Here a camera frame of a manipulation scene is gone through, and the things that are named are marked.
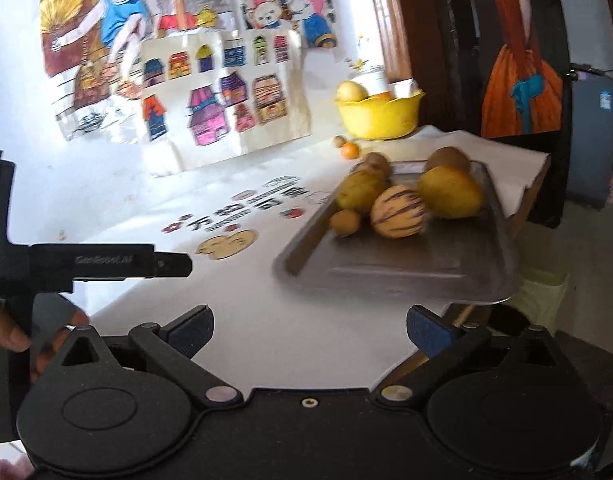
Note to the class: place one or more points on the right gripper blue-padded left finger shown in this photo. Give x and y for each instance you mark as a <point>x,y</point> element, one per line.
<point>167,351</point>

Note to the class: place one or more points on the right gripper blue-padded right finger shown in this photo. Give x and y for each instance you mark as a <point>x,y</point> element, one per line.
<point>447,349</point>

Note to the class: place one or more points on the small yellow-brown fruit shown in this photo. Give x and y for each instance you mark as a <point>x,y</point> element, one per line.
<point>345,222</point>

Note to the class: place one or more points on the small orange tangerine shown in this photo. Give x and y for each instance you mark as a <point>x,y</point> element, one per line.
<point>350,150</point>

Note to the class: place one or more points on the small brown kiwi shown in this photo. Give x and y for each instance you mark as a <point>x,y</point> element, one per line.
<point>338,141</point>

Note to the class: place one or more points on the person's left hand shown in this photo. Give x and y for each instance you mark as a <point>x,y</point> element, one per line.
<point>13,338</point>

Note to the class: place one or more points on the dark metal tray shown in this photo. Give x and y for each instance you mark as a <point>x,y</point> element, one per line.
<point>467,261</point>

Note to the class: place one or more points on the white printed tablecloth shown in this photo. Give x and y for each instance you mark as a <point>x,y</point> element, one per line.
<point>266,334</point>

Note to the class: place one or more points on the brown kiwi on tray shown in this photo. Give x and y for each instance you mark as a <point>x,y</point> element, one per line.
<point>449,157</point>

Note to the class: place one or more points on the yellow plastic bowl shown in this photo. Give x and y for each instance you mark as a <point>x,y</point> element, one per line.
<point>376,119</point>

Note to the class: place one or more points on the colourful houses drawing paper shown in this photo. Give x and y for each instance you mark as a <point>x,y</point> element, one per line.
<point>212,96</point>

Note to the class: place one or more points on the white carton in bowl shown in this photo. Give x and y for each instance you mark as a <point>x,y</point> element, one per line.
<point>404,88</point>

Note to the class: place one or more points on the cartoon children poster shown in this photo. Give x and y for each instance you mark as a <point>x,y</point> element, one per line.
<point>103,55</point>

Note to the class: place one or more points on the orange dress girl painting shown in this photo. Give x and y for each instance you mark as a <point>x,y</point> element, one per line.
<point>524,92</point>

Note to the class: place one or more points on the yellow pear in bowl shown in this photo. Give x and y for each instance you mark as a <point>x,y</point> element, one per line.
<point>351,91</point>

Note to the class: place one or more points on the white jar with flowers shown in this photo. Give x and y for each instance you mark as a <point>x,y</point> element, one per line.
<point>367,67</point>

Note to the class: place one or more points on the blue-grey appliance box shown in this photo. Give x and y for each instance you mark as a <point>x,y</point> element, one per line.
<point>591,147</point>

